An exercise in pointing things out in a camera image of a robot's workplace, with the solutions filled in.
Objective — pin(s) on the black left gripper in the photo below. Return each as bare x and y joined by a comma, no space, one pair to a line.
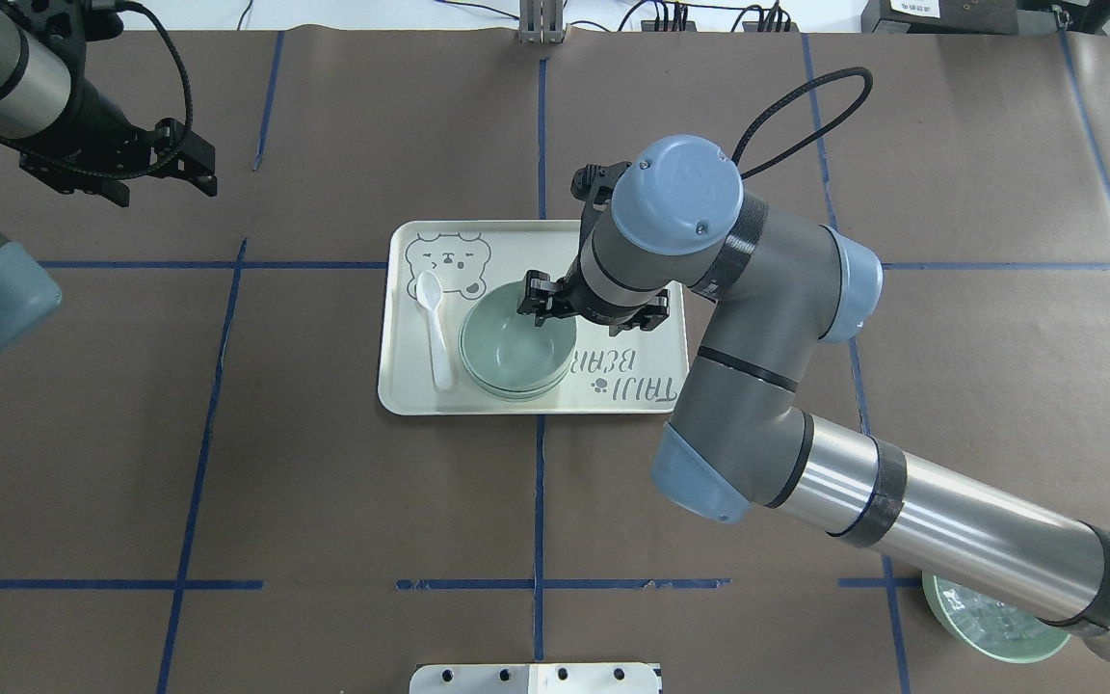
95,123

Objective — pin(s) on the cream bear tray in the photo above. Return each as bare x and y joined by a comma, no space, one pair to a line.
628,373

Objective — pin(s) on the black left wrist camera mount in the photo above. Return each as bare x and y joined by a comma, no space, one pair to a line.
83,21

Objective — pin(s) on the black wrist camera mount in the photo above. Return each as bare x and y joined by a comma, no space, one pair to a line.
83,21
594,186

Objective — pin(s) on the black power strip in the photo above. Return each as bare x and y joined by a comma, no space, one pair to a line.
675,18

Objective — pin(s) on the green bowl on tray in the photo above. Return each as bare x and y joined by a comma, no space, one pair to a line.
518,396

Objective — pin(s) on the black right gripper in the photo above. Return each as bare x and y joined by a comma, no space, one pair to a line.
601,313

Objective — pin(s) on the aluminium frame post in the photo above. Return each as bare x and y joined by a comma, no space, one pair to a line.
542,22

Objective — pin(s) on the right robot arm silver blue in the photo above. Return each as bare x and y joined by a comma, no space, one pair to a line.
681,215

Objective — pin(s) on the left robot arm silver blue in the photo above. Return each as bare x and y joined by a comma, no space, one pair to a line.
37,81

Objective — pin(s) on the black computer box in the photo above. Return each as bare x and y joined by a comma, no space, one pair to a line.
940,17

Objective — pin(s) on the white plastic spoon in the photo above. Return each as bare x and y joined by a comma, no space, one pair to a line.
430,294

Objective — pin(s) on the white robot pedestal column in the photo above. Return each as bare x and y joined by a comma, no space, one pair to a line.
574,677

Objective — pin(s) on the green bowl with ice cubes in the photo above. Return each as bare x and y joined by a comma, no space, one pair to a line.
992,628

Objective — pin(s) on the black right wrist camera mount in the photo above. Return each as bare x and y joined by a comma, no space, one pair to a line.
594,186

